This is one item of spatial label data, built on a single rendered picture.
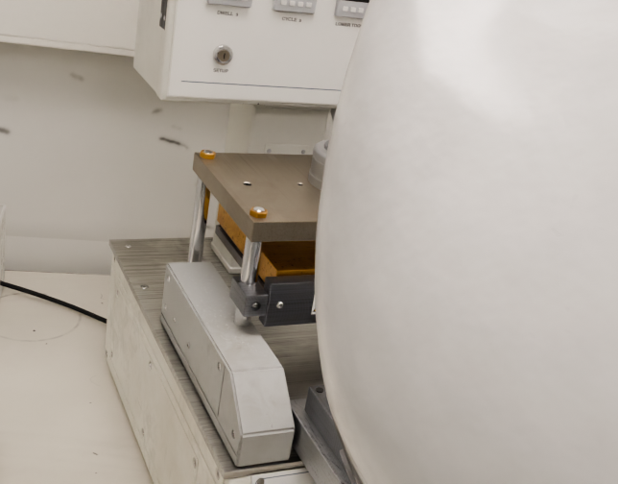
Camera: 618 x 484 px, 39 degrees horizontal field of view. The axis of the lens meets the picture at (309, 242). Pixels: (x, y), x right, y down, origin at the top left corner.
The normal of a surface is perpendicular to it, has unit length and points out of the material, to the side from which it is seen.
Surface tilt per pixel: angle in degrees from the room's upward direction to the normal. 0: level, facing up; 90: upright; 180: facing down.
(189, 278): 0
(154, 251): 0
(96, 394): 0
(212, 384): 90
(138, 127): 90
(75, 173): 90
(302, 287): 90
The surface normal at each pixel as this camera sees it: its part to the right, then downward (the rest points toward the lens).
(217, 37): 0.40, 0.43
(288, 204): 0.16, -0.90
